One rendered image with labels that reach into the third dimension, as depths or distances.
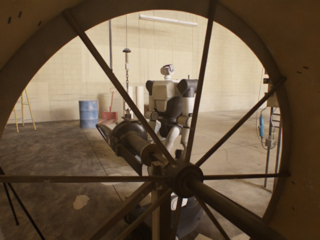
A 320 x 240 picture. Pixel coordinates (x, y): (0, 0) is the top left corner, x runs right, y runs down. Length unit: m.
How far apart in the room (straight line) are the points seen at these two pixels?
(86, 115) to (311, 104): 6.35
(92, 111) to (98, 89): 2.39
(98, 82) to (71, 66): 1.21
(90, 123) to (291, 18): 6.50
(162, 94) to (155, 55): 8.43
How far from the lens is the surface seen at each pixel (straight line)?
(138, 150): 1.32
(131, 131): 1.61
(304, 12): 1.03
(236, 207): 0.75
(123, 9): 0.85
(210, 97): 11.71
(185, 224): 2.03
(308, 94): 1.33
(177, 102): 1.73
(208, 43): 0.96
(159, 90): 1.75
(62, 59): 9.21
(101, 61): 0.76
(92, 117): 7.05
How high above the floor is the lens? 1.32
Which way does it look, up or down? 9 degrees down
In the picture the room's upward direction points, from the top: straight up
